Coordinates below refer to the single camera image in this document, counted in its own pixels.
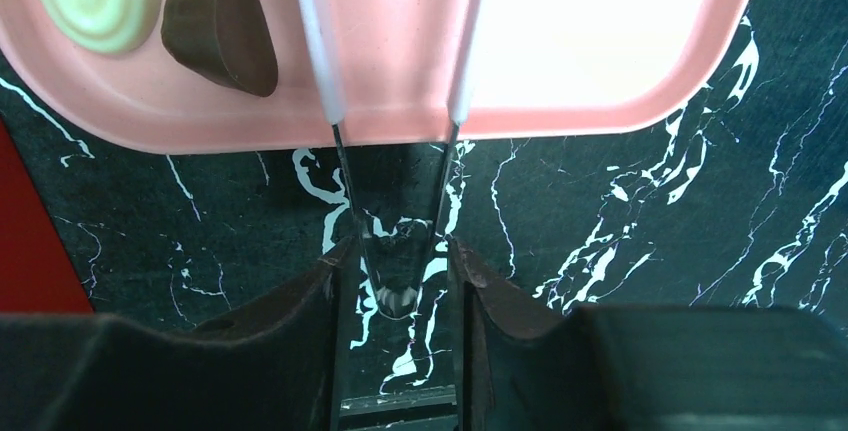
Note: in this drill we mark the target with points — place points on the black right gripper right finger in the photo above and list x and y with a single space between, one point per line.
520 365

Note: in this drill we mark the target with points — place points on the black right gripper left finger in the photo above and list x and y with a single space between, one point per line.
275 363

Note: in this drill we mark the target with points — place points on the red chocolate box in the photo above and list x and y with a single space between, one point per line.
36 273

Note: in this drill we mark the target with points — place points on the metal tweezers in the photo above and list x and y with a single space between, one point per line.
394 302

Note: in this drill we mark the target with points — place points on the dark heart chocolate bottom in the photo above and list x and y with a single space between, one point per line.
227 42

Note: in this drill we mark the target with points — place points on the pink plastic tray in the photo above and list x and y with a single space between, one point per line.
542 68

